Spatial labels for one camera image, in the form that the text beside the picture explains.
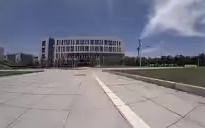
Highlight row of trees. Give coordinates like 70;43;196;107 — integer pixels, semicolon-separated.
123;49;205;68

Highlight large white office building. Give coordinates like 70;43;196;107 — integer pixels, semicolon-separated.
40;36;125;67

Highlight white painted line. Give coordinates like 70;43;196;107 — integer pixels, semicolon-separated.
92;73;151;128

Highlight tall pole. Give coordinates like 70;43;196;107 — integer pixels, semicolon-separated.
137;38;143;67

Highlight low grey buildings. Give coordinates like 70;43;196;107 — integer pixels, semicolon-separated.
0;34;40;67

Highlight green lawn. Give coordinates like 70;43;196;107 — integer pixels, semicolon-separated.
121;66;205;90

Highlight pale stone slab plaza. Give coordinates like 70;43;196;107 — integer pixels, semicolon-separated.
0;67;205;128

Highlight pale stone kerb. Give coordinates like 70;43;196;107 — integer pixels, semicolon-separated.
102;68;205;99

